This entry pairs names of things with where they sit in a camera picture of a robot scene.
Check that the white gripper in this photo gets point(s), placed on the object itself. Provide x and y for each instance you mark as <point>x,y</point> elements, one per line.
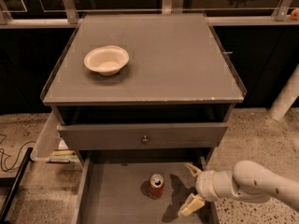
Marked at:
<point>205,184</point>

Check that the red coke can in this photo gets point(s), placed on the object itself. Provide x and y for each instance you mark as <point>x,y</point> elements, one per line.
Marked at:
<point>156,186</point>

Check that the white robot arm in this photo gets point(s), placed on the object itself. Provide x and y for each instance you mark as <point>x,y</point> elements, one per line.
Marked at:
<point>248,181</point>

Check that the grey top drawer front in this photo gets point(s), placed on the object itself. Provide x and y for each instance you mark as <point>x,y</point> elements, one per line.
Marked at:
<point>129,136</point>

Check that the round brass drawer knob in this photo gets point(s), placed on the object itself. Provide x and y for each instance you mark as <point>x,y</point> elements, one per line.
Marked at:
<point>145,140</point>

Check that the open grey middle drawer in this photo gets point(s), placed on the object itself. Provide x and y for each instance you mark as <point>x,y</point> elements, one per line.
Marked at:
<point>114,188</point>

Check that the grey drawer cabinet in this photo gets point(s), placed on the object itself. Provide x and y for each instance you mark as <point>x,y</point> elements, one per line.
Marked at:
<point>177,73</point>

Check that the clear plastic bin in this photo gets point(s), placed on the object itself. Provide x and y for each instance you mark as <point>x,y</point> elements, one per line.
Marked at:
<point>50,146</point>

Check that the white paper bowl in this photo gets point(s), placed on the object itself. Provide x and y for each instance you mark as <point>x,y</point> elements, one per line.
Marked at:
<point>106,61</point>

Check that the black bar on floor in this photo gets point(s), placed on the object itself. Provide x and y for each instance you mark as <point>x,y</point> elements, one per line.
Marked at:
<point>12,184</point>

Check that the orange fruit on ledge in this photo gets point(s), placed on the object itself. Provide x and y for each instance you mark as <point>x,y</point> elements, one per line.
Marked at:
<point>295,14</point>

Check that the metal window rail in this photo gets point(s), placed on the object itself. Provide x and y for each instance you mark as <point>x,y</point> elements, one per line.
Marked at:
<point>72,13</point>

